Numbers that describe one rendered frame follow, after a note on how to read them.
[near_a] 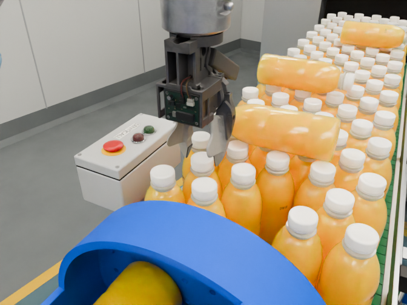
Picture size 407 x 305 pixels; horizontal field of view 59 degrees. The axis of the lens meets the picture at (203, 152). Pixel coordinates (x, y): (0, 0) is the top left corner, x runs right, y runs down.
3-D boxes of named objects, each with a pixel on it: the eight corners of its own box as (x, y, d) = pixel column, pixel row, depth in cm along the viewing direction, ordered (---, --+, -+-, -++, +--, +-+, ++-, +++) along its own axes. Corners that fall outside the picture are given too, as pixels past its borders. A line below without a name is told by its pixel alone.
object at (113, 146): (99, 151, 64) (98, 146, 63) (112, 142, 67) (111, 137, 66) (115, 156, 63) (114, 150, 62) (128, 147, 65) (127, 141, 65)
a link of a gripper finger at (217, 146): (202, 180, 55) (189, 124, 51) (218, 161, 59) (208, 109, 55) (220, 182, 53) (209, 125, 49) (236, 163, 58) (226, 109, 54)
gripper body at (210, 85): (156, 121, 51) (149, 35, 45) (186, 100, 57) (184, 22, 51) (204, 134, 48) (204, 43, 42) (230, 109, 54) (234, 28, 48)
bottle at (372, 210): (338, 291, 62) (364, 209, 52) (317, 260, 68) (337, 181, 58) (373, 282, 63) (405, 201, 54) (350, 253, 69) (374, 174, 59)
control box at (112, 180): (83, 200, 68) (72, 154, 63) (144, 151, 83) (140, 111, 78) (125, 216, 64) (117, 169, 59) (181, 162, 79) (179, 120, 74)
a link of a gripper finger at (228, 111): (208, 140, 56) (196, 86, 52) (212, 135, 57) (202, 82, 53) (235, 141, 53) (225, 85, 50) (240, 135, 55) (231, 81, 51)
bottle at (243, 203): (234, 281, 64) (240, 199, 54) (211, 255, 69) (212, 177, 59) (263, 262, 67) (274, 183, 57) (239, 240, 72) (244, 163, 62)
